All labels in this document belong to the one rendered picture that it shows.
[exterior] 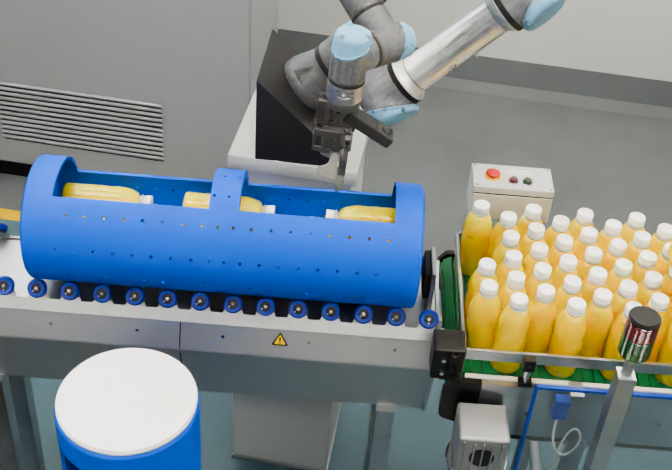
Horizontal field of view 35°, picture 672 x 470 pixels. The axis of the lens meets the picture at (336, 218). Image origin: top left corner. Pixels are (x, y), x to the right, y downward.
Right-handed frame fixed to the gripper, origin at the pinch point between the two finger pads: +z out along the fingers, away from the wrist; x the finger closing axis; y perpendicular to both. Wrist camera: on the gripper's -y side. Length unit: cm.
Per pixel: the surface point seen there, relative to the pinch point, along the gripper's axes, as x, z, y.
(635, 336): 34, 3, -60
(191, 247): 10.9, 16.0, 30.0
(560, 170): -198, 122, -98
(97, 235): 11, 16, 50
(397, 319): 7.5, 31.7, -17.5
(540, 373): 14, 36, -51
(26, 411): -6, 98, 76
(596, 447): 33, 37, -62
